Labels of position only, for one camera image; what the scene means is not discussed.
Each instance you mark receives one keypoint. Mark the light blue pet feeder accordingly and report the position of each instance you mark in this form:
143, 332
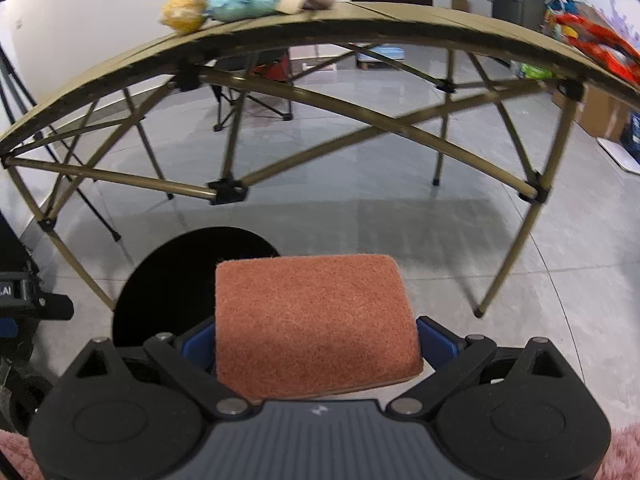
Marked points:
382, 55

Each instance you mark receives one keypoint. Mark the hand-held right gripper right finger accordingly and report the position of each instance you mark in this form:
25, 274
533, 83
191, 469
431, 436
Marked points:
437, 342

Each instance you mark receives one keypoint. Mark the green plastic bag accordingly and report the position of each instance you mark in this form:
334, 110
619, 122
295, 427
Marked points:
535, 71

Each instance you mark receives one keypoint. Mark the yellow and white plush toy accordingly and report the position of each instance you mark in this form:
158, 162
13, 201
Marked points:
184, 10

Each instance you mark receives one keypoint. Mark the large cardboard box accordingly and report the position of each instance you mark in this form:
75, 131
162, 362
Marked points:
600, 110

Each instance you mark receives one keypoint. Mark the blue printed bag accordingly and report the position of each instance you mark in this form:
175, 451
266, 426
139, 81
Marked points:
632, 135

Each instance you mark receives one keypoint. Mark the white flat board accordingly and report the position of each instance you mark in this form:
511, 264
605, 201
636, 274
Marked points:
620, 157

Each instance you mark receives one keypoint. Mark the orange scouring sponge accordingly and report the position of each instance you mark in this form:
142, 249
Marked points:
315, 320

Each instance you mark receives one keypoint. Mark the black round bin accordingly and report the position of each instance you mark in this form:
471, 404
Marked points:
175, 275

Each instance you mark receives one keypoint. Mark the tan folding camping table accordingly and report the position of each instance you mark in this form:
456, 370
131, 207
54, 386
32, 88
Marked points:
400, 12

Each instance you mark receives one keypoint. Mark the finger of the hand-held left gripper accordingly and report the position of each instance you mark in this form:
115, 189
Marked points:
55, 309

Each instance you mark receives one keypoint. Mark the light blue plush toy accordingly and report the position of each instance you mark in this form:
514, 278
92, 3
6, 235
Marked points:
240, 4

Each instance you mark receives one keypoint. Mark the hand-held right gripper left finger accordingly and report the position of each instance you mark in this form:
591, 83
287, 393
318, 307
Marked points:
197, 344

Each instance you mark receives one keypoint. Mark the black folding cart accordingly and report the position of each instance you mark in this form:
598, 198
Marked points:
25, 400

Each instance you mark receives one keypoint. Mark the black folding camping chair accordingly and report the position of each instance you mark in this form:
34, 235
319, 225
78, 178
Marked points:
235, 100

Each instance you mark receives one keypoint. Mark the purple wall decoration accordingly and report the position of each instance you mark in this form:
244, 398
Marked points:
622, 15

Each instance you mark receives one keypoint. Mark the red foil snack bag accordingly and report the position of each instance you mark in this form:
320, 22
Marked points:
600, 45

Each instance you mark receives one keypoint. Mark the small cardboard box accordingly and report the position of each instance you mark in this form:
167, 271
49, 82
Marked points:
460, 4

